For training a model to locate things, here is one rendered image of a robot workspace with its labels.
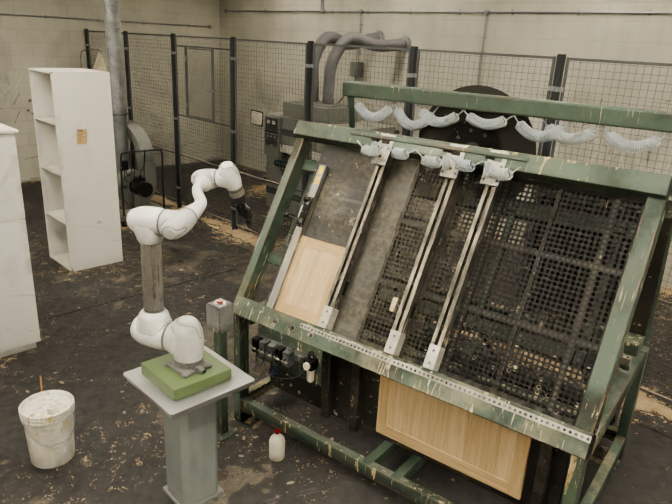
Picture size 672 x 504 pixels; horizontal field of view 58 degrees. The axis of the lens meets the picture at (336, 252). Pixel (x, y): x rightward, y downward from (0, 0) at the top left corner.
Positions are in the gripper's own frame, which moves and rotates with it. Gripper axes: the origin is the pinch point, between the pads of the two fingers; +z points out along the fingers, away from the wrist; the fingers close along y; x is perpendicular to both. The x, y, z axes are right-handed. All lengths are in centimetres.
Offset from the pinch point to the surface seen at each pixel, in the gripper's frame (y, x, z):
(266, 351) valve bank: -27, 39, 61
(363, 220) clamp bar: -56, -37, 9
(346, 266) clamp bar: -57, -14, 25
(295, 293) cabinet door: -26, 4, 44
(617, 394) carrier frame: -201, -42, 87
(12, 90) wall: 764, -181, 91
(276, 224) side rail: 10.0, -26.1, 23.4
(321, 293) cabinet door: -44, -1, 41
